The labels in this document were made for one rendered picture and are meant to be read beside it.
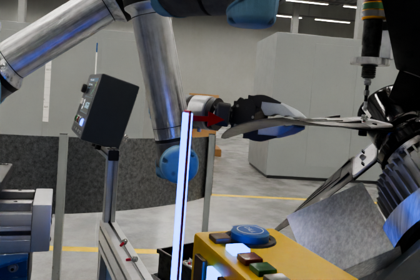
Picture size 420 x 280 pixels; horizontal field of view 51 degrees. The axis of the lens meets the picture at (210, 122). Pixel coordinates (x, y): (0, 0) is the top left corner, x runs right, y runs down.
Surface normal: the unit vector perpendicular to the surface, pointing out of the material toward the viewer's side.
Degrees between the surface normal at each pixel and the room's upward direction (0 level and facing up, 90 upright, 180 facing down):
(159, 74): 93
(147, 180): 90
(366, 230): 55
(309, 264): 0
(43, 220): 90
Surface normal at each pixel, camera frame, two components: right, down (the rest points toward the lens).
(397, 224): -0.95, 0.04
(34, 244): 0.32, 0.08
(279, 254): 0.07, -1.00
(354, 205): -0.39, -0.55
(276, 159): 0.11, 0.07
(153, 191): 0.63, 0.10
